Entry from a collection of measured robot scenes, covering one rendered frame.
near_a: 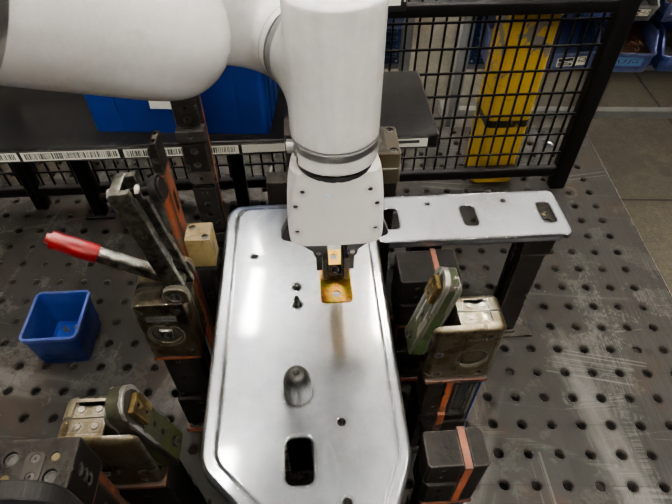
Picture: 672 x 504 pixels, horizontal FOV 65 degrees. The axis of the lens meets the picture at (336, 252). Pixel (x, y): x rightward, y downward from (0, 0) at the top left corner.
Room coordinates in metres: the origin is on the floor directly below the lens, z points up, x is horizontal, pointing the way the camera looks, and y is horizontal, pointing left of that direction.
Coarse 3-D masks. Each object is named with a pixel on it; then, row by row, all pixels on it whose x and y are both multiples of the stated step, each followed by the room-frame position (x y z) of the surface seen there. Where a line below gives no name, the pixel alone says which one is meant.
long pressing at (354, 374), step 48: (240, 240) 0.53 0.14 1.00; (240, 288) 0.44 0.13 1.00; (288, 288) 0.44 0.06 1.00; (384, 288) 0.45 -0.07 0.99; (240, 336) 0.37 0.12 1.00; (288, 336) 0.37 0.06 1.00; (336, 336) 0.37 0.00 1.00; (384, 336) 0.37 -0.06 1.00; (240, 384) 0.30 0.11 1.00; (336, 384) 0.30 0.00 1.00; (384, 384) 0.30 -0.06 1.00; (240, 432) 0.24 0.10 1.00; (288, 432) 0.24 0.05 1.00; (336, 432) 0.24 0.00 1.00; (384, 432) 0.24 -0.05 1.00; (240, 480) 0.19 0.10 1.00; (336, 480) 0.19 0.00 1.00; (384, 480) 0.19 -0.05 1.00
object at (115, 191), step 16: (128, 176) 0.42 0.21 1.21; (160, 176) 0.42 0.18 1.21; (112, 192) 0.39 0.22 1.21; (128, 192) 0.39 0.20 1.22; (144, 192) 0.40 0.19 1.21; (160, 192) 0.40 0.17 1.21; (128, 208) 0.39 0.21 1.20; (144, 208) 0.41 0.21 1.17; (128, 224) 0.39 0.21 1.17; (144, 224) 0.39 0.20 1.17; (160, 224) 0.42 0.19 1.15; (144, 240) 0.39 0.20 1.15; (160, 240) 0.41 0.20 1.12; (160, 256) 0.39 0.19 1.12; (176, 256) 0.42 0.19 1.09; (160, 272) 0.39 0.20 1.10; (176, 272) 0.39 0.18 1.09
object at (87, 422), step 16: (80, 400) 0.24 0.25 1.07; (96, 400) 0.24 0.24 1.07; (64, 416) 0.23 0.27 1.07; (80, 416) 0.23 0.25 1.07; (96, 416) 0.23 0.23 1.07; (64, 432) 0.21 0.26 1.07; (80, 432) 0.21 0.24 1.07; (96, 432) 0.21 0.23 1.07; (112, 432) 0.22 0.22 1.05; (96, 448) 0.20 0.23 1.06; (112, 448) 0.20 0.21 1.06; (128, 448) 0.20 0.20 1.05; (144, 448) 0.21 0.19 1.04; (112, 464) 0.20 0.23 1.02; (128, 464) 0.20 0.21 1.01; (144, 464) 0.20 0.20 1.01; (112, 480) 0.20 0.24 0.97; (128, 480) 0.20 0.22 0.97; (144, 480) 0.20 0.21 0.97; (160, 480) 0.20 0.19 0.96; (176, 480) 0.22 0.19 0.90; (128, 496) 0.20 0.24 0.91; (144, 496) 0.21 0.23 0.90; (160, 496) 0.21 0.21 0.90; (176, 496) 0.21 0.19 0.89; (192, 496) 0.23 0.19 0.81
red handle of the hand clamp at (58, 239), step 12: (48, 240) 0.39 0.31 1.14; (60, 240) 0.39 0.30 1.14; (72, 240) 0.40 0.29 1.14; (84, 240) 0.40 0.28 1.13; (60, 252) 0.39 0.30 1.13; (72, 252) 0.39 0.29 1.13; (84, 252) 0.39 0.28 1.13; (96, 252) 0.39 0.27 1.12; (108, 252) 0.40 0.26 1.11; (108, 264) 0.39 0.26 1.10; (120, 264) 0.39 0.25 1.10; (132, 264) 0.40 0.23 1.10; (144, 264) 0.40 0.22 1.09; (144, 276) 0.40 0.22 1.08; (156, 276) 0.40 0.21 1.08
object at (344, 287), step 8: (328, 256) 0.45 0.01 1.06; (336, 264) 0.42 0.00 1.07; (320, 272) 0.42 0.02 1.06; (336, 272) 0.41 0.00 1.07; (320, 280) 0.41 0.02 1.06; (328, 280) 0.41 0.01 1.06; (336, 280) 0.41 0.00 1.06; (344, 280) 0.41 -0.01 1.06; (320, 288) 0.39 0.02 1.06; (328, 288) 0.39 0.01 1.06; (336, 288) 0.39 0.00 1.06; (344, 288) 0.39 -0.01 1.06; (328, 296) 0.38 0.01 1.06; (344, 296) 0.38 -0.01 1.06; (352, 296) 0.38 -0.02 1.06
